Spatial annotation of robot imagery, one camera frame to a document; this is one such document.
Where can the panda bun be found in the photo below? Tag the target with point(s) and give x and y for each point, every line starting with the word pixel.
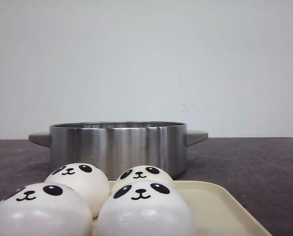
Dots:
pixel 142 172
pixel 45 209
pixel 146 208
pixel 86 179

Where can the stainless steel pot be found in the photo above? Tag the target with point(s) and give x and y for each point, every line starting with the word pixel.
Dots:
pixel 115 146

